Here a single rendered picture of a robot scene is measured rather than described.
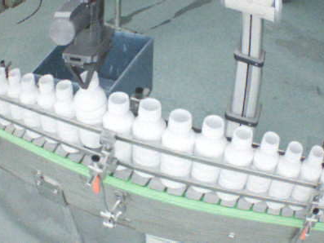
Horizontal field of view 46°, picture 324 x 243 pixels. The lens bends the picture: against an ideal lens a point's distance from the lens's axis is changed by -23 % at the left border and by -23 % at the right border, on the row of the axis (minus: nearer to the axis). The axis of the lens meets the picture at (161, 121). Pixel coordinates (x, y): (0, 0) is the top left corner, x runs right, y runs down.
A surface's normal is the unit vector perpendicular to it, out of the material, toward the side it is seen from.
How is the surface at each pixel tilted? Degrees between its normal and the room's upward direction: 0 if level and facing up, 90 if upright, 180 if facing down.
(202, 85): 0
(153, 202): 90
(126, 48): 90
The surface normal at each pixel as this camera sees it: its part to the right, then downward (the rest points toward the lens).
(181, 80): 0.03, -0.75
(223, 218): -0.35, 0.62
